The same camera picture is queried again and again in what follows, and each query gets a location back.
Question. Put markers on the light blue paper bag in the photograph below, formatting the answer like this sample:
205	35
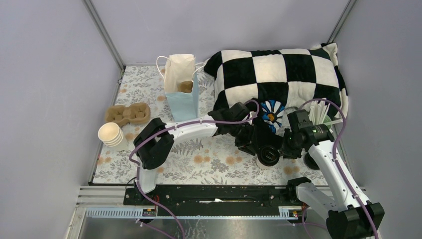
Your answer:
179	68

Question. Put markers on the black cloth with daisy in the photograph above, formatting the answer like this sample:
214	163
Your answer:
267	123

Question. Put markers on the black plastic cup lid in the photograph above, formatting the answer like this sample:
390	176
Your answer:
268	155

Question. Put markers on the single white paper cup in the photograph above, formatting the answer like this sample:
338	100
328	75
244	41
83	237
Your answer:
263	167

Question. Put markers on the white drinking straws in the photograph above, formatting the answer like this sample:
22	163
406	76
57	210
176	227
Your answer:
318	110

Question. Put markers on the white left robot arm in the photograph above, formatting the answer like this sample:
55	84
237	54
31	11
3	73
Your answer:
154	143

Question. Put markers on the black white checkered pillow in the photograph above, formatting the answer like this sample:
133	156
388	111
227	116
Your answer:
279	78

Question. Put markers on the pale green plastic cup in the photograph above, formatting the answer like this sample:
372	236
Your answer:
327	121

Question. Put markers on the stack of white paper cups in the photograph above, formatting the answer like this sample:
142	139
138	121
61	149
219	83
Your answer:
113	137

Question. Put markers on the brown cardboard cup carrier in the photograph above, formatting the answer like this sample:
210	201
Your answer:
185	87

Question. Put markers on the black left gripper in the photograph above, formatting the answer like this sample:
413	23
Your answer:
248	144

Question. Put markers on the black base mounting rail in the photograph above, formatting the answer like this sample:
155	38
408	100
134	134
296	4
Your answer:
216	201

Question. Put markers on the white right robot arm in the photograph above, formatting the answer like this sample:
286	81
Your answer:
349	213

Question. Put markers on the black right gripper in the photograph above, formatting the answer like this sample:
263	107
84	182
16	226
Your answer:
288	153

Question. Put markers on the stack of black lids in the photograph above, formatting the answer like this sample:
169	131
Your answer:
310	162

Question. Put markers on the floral patterned table mat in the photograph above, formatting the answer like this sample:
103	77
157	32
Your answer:
208	160

